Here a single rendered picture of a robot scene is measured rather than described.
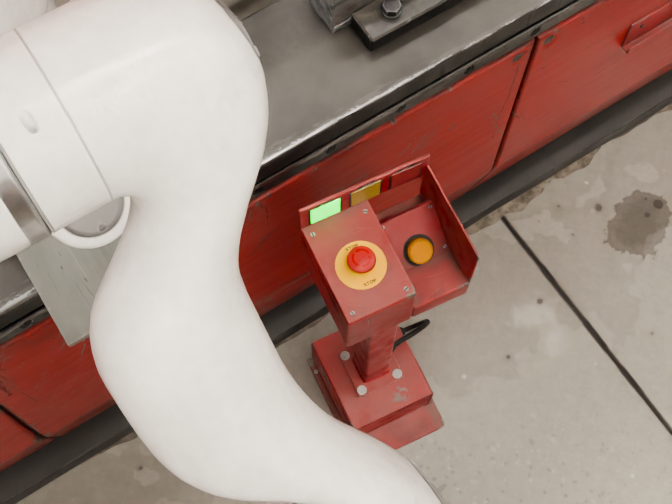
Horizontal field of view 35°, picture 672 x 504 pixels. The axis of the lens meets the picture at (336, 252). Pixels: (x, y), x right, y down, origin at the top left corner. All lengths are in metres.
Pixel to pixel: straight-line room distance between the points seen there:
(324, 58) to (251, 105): 0.95
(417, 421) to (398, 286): 0.78
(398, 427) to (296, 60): 0.95
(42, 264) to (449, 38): 0.64
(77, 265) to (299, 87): 0.42
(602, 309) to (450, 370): 0.36
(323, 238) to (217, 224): 0.93
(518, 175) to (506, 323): 0.33
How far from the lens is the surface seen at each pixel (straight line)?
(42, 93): 0.53
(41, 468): 2.22
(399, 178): 1.49
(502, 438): 2.23
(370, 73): 1.49
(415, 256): 1.54
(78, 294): 1.26
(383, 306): 1.45
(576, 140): 2.43
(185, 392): 0.61
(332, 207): 1.47
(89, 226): 0.96
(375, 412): 2.09
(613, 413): 2.29
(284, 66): 1.50
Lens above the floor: 2.16
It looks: 69 degrees down
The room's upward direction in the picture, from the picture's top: 1 degrees clockwise
